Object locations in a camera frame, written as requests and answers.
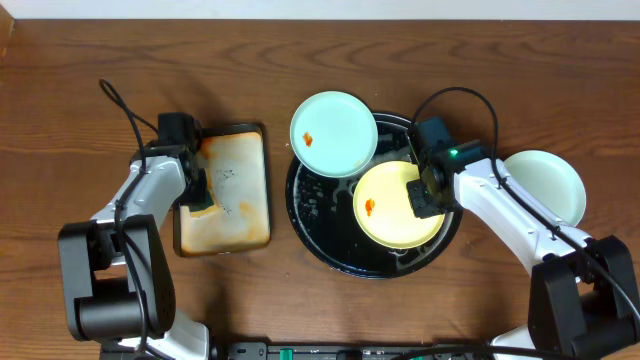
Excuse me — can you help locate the black round tray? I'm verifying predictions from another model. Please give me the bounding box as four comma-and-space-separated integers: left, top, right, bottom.
285, 112, 464, 280

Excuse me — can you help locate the green yellow sponge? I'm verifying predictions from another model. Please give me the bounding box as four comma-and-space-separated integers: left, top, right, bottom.
185, 190, 215, 217

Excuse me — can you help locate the black rectangular soapy tray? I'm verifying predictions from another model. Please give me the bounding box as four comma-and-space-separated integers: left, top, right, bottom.
173, 124, 271, 257

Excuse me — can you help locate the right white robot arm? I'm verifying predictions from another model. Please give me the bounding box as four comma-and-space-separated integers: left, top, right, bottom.
407, 140, 639, 359

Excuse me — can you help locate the yellow plate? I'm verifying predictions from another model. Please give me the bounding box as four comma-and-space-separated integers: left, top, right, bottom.
353, 161, 445, 249

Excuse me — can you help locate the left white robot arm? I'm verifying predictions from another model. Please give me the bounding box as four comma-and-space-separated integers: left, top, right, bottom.
58, 145, 210, 359

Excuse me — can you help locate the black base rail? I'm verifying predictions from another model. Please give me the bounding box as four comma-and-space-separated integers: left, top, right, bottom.
214, 340, 506, 360

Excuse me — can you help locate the mint plate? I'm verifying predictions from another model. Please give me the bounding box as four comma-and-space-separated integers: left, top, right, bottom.
290, 91, 378, 178
504, 150, 587, 227

